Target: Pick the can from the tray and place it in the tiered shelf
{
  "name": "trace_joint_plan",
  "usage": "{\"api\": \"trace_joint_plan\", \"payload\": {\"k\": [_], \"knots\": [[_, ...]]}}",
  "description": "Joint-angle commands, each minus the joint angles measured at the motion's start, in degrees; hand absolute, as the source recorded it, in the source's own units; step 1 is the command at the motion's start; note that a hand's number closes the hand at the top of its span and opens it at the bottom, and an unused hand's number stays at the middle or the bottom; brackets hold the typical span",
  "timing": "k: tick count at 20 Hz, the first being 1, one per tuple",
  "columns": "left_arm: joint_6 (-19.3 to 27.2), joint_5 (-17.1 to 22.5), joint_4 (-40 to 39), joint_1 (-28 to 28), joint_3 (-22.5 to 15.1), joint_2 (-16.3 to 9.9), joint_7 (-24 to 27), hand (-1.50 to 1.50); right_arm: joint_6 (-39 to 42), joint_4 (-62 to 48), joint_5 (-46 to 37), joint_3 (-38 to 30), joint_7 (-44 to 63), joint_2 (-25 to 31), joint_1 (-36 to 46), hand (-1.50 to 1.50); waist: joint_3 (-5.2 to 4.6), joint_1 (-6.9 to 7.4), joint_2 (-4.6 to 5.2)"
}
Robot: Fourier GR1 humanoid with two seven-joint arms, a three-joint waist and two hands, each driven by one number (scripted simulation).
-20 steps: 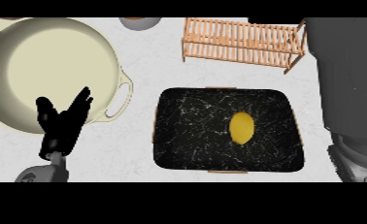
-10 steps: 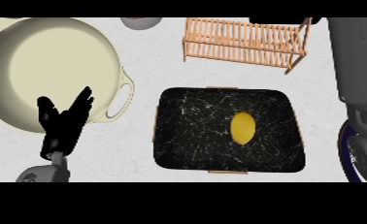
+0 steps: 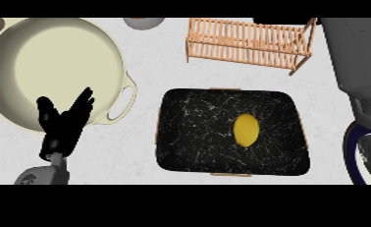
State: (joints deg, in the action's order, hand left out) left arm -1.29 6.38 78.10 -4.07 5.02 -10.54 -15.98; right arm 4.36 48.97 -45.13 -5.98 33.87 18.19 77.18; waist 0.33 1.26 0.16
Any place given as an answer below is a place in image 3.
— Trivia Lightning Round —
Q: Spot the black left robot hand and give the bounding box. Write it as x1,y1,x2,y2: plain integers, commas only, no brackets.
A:
37,86,97,162

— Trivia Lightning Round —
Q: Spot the yellow can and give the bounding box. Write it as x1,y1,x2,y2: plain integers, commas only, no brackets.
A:
233,113,261,148

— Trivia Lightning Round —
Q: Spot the black marble tray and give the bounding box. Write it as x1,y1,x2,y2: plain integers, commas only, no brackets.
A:
153,87,312,178

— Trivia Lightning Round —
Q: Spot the cream round pan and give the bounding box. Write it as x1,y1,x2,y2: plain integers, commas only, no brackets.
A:
0,18,140,133

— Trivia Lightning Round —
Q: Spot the grey round bowl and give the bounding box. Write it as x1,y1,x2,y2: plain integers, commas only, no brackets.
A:
122,18,166,31

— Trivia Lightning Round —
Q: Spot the wooden tiered shelf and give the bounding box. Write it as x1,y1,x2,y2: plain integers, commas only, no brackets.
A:
185,18,319,77

